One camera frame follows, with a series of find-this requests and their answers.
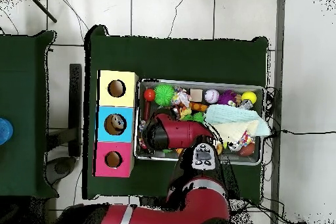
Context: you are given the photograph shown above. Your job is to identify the green spiky ball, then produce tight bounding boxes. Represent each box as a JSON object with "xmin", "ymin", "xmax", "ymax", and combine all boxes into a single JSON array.
[{"xmin": 154, "ymin": 84, "xmax": 175, "ymax": 106}]

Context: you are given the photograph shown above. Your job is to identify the mint knitted cloth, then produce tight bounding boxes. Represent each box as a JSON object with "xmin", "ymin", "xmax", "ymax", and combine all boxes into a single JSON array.
[{"xmin": 203, "ymin": 104, "xmax": 263, "ymax": 129}]

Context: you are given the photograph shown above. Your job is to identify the multicoloured patterned cloth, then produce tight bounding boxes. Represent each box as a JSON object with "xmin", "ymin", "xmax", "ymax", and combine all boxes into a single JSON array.
[{"xmin": 230, "ymin": 131, "xmax": 255, "ymax": 154}]

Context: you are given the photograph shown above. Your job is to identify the wooden box with three holes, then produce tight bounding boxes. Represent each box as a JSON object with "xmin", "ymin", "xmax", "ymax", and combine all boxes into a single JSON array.
[{"xmin": 94, "ymin": 70, "xmax": 139, "ymax": 178}]

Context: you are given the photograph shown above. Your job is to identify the clear shallow mesh bin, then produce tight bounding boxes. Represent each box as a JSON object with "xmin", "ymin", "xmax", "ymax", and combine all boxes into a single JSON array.
[{"xmin": 133, "ymin": 79, "xmax": 266, "ymax": 167}]

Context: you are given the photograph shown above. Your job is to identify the red maraca rattle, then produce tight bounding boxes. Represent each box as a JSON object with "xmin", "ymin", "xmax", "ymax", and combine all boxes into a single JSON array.
[{"xmin": 142, "ymin": 87, "xmax": 157, "ymax": 120}]

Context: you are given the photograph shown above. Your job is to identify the white baseball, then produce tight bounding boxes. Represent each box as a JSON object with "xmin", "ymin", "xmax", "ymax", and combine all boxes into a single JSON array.
[{"xmin": 204, "ymin": 89, "xmax": 221, "ymax": 104}]

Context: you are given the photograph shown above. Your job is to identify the dark green tablecloth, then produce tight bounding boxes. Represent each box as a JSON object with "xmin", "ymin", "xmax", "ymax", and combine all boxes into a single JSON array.
[{"xmin": 83, "ymin": 24, "xmax": 270, "ymax": 206}]

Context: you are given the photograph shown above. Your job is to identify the purple monster toy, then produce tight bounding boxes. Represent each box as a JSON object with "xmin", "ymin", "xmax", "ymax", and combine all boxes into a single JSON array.
[{"xmin": 217, "ymin": 91, "xmax": 238, "ymax": 106}]

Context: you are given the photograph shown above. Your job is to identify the yellow ball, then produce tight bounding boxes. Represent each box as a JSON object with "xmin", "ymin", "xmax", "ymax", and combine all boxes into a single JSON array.
[{"xmin": 241, "ymin": 91, "xmax": 258, "ymax": 105}]

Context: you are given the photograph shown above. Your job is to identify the black panel stand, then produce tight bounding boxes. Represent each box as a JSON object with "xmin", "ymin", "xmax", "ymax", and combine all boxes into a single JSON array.
[{"xmin": 68, "ymin": 63, "xmax": 84, "ymax": 158}]

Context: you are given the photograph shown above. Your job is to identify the grey round stand base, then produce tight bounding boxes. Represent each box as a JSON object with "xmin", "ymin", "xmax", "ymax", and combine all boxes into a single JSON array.
[{"xmin": 46, "ymin": 155, "xmax": 77, "ymax": 184}]

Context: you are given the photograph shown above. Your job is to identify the dark green side cloth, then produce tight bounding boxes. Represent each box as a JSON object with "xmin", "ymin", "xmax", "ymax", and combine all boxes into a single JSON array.
[{"xmin": 0, "ymin": 29, "xmax": 58, "ymax": 200}]

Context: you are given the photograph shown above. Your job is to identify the black rod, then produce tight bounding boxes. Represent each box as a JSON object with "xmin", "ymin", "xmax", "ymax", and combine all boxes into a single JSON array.
[{"xmin": 23, "ymin": 0, "xmax": 58, "ymax": 24}]

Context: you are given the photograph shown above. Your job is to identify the blue round disc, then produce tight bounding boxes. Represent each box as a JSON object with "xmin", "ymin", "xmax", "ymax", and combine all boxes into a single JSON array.
[{"xmin": 0, "ymin": 118, "xmax": 14, "ymax": 146}]

